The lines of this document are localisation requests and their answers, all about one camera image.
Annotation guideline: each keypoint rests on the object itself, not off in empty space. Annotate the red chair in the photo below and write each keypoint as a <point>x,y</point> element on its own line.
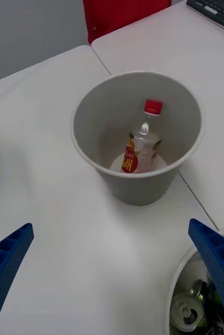
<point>122,15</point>

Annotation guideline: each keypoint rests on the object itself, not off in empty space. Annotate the dark keyboard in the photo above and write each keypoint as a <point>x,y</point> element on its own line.
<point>219,10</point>

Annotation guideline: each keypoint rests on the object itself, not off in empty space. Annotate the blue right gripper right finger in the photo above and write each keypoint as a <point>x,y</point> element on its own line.
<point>219,261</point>

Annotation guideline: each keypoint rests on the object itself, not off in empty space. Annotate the drink can with silver top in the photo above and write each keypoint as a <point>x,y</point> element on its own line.
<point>186,311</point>

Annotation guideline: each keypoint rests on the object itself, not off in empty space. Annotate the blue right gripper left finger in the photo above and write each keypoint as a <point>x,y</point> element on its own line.
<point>6,264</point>

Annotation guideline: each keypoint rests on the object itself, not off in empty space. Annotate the grey plastic waste bin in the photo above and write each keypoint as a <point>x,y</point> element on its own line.
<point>138,188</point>

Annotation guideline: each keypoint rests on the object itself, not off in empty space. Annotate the pale plastic waste bin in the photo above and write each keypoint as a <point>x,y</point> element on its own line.
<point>186,272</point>

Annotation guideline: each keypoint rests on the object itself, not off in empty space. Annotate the clear bottle with red cap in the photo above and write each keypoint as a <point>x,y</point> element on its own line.
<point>140,146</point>

